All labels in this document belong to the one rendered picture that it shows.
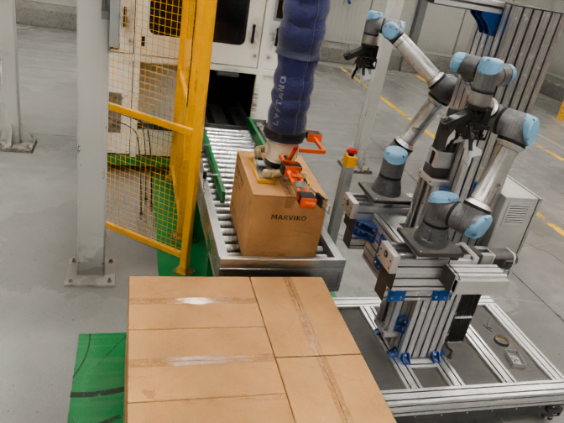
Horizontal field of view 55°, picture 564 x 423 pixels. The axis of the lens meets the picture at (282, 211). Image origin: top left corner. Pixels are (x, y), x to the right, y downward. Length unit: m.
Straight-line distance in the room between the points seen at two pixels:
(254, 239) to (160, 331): 0.76
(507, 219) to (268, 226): 1.17
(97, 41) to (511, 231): 2.29
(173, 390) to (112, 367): 0.92
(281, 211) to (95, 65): 1.25
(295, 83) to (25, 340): 1.96
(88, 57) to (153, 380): 1.73
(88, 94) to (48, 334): 1.32
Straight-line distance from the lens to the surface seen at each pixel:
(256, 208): 2.77
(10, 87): 5.46
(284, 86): 2.80
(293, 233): 2.89
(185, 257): 3.68
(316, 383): 2.30
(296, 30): 2.73
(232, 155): 4.28
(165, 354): 2.32
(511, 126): 2.34
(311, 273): 2.98
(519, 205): 2.75
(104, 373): 3.03
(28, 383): 3.02
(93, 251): 3.58
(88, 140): 3.26
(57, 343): 3.22
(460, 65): 2.08
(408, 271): 2.44
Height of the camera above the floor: 2.10
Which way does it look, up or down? 26 degrees down
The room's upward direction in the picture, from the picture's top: 11 degrees clockwise
